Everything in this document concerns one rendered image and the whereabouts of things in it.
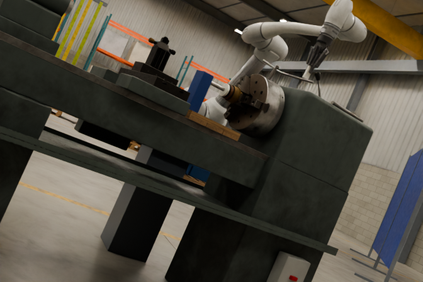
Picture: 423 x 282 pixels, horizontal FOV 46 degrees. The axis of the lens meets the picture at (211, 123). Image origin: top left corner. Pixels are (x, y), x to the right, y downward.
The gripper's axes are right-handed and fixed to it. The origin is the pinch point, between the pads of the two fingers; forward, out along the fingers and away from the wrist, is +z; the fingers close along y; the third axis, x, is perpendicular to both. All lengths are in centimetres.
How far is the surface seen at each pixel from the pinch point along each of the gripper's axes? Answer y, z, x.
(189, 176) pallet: -600, 189, 355
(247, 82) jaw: -20.5, 18.0, -16.4
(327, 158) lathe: 6.4, 34.1, 33.5
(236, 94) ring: -12.4, 26.1, -24.5
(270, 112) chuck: -0.8, 26.7, -8.5
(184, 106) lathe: 8, 42, -59
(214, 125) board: 4, 44, -38
